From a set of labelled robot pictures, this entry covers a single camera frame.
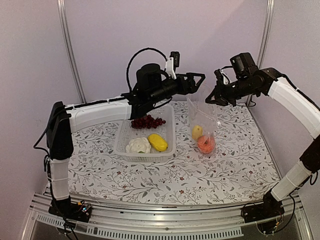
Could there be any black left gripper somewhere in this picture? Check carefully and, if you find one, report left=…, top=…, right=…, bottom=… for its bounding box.
left=149, top=72, right=206, bottom=105

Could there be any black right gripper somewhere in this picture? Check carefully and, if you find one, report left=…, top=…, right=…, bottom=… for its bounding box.
left=205, top=75, right=259, bottom=107

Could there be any clear zip top bag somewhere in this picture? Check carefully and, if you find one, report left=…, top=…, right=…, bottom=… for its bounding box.
left=186, top=85, right=220, bottom=156

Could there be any orange toy pumpkin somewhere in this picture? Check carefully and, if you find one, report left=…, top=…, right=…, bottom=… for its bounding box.
left=197, top=135, right=215, bottom=154

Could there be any dark red grape bunch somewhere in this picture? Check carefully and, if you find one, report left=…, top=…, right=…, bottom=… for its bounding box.
left=130, top=114, right=166, bottom=129

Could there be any yellow toy mango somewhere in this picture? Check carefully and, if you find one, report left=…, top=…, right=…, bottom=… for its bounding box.
left=147, top=133, right=168, bottom=152

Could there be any white perforated plastic basket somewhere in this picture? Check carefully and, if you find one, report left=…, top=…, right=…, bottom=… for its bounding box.
left=113, top=105, right=176, bottom=163

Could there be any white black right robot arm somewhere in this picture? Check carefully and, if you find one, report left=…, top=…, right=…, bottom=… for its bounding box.
left=205, top=67, right=320, bottom=218

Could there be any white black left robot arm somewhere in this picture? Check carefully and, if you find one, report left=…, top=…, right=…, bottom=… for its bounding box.
left=33, top=51, right=206, bottom=217

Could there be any floral patterned table mat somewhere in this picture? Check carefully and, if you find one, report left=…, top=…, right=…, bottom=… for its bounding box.
left=68, top=101, right=280, bottom=205

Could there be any white toy cauliflower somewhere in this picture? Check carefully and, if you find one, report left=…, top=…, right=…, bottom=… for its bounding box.
left=125, top=137, right=151, bottom=154

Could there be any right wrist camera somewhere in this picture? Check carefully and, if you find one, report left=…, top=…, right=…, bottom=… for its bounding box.
left=214, top=52, right=259, bottom=85

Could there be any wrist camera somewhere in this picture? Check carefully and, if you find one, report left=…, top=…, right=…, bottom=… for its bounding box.
left=134, top=51, right=181, bottom=95
left=214, top=52, right=259, bottom=85

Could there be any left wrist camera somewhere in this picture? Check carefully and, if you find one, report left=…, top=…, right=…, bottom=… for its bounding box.
left=134, top=51, right=181, bottom=95

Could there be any right aluminium corner post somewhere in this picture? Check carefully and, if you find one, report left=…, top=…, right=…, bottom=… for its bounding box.
left=257, top=0, right=275, bottom=68

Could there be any aluminium corner post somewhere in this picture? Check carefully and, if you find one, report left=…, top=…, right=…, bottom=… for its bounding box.
left=56, top=0, right=87, bottom=103
left=257, top=0, right=275, bottom=68

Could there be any aluminium front rail frame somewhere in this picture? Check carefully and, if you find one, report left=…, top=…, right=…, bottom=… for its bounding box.
left=21, top=191, right=314, bottom=240

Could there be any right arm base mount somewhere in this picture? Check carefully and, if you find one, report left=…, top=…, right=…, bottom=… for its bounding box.
left=240, top=191, right=285, bottom=235

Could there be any left aluminium corner post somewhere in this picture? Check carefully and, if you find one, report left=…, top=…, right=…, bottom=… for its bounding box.
left=56, top=0, right=87, bottom=103

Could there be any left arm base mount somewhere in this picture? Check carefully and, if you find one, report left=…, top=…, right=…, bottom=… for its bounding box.
left=48, top=196, right=92, bottom=223

